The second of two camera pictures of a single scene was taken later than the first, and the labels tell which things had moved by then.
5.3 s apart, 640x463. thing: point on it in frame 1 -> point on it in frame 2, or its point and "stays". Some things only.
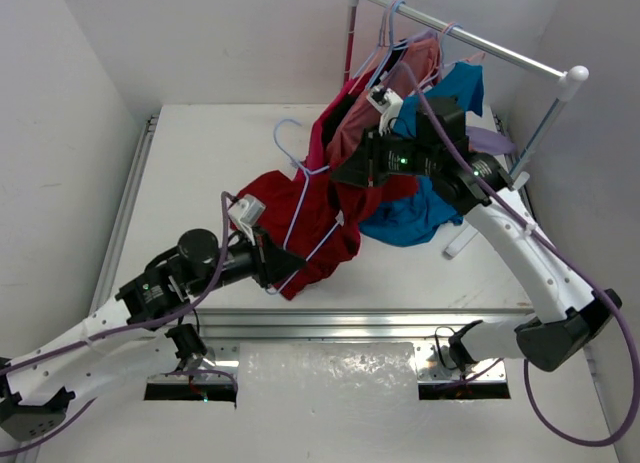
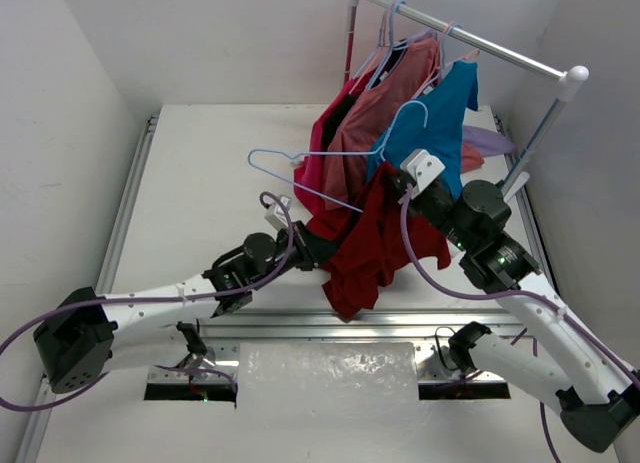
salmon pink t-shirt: [413, 67] stays
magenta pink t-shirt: [319, 157] stays
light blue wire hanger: [305, 173] -> [335, 150]
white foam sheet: [326, 376] stays
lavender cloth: [489, 141] stays
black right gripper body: [388, 158] -> [432, 205]
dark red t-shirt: [316, 215] -> [381, 226]
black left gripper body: [261, 263] -> [310, 244]
